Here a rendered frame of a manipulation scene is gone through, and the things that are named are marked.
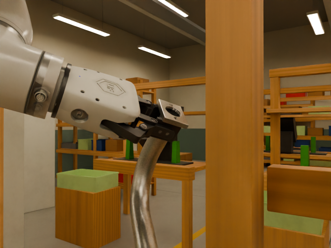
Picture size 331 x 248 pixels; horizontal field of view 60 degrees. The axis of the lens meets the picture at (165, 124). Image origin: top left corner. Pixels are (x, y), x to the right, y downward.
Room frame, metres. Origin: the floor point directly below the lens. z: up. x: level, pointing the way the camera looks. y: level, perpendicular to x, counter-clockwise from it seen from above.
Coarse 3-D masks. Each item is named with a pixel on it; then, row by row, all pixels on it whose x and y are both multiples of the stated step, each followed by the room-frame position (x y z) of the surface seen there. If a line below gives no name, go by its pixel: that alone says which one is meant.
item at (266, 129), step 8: (264, 104) 9.32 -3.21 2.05; (280, 104) 9.02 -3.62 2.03; (296, 104) 8.74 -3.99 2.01; (304, 104) 8.61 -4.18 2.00; (312, 104) 8.45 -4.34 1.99; (264, 112) 9.68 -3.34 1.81; (264, 120) 9.22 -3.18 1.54; (304, 120) 8.57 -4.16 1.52; (312, 120) 8.45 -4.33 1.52; (264, 128) 9.29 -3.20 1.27; (264, 136) 9.68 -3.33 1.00; (264, 144) 9.68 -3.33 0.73; (296, 144) 8.78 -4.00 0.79; (304, 144) 8.66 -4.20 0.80; (264, 160) 9.22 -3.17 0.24; (280, 160) 9.00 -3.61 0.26; (288, 160) 8.89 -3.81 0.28; (296, 160) 9.00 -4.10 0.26
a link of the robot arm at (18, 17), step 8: (0, 0) 0.36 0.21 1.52; (8, 0) 0.37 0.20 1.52; (16, 0) 0.37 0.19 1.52; (24, 0) 0.38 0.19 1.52; (0, 8) 0.37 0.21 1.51; (8, 8) 0.37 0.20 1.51; (16, 8) 0.38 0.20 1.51; (24, 8) 0.39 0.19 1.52; (0, 16) 0.37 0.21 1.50; (8, 16) 0.37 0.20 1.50; (16, 16) 0.38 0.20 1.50; (24, 16) 0.39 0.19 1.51; (8, 24) 0.36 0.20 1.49; (16, 24) 0.38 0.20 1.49; (24, 24) 0.39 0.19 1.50; (24, 32) 0.38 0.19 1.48; (32, 32) 0.41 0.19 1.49; (24, 40) 0.38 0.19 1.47; (32, 40) 0.41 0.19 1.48
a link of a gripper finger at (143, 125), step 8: (160, 120) 0.41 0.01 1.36; (144, 128) 0.38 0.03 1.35; (152, 128) 0.40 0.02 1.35; (160, 128) 0.41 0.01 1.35; (168, 128) 0.41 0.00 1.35; (176, 128) 0.42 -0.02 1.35; (144, 136) 0.39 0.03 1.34; (152, 136) 0.42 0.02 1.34; (160, 136) 0.42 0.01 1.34; (168, 136) 0.42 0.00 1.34
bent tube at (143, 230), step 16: (160, 112) 0.42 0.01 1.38; (176, 112) 0.44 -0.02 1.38; (144, 144) 0.46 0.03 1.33; (160, 144) 0.44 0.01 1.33; (144, 160) 0.45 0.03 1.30; (144, 176) 0.45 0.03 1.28; (144, 192) 0.45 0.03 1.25; (144, 208) 0.43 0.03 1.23; (144, 224) 0.40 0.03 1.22; (144, 240) 0.38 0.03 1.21
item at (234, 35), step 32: (224, 0) 0.53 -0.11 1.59; (256, 0) 0.53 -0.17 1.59; (224, 32) 0.53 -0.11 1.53; (256, 32) 0.53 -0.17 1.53; (224, 64) 0.53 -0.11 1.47; (256, 64) 0.53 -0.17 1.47; (224, 96) 0.53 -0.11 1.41; (256, 96) 0.53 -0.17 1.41; (224, 128) 0.53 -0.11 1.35; (256, 128) 0.53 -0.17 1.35; (224, 160) 0.53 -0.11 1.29; (256, 160) 0.53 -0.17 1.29; (224, 192) 0.53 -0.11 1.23; (256, 192) 0.53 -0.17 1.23; (224, 224) 0.53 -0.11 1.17; (256, 224) 0.53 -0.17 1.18
